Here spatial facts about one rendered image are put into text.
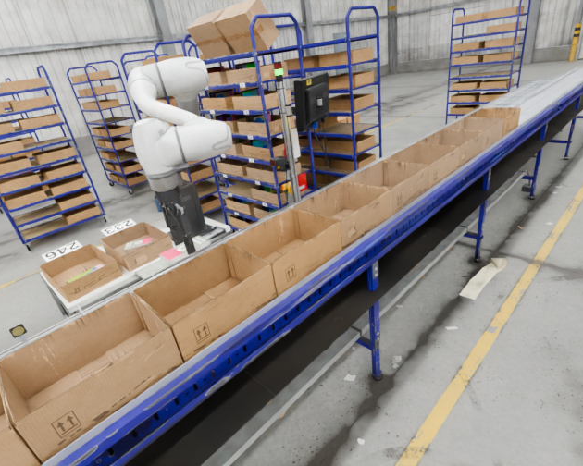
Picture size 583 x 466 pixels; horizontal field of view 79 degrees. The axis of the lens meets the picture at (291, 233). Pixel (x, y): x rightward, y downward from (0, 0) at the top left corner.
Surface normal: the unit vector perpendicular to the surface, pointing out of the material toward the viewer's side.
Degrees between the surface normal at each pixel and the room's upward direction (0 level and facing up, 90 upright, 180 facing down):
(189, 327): 90
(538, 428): 0
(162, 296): 89
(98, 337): 89
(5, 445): 90
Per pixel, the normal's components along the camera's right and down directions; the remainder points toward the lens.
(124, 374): 0.70, 0.24
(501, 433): -0.14, -0.88
